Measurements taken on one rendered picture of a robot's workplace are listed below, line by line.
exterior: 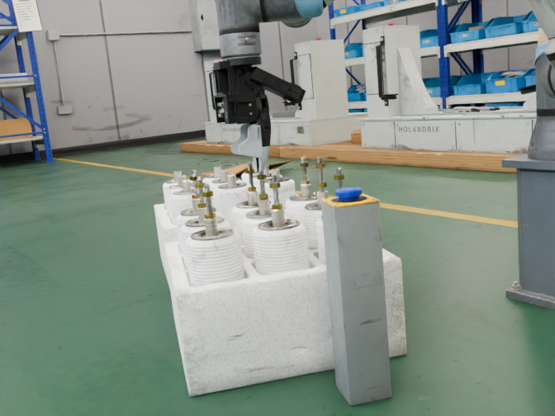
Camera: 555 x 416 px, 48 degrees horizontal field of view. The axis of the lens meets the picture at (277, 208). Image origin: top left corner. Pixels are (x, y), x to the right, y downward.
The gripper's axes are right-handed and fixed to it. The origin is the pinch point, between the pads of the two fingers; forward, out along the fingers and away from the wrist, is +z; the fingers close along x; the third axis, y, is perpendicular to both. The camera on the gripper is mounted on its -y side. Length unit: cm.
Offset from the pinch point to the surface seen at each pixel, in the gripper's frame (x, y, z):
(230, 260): 14.0, 13.0, 13.6
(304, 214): 2.9, -6.5, 10.5
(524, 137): -113, -178, 19
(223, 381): 16.7, 17.4, 33.1
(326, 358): 20.0, -0.4, 32.5
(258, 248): 12.7, 7.3, 12.9
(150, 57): -640, -124, -66
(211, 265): 13.6, 16.4, 13.8
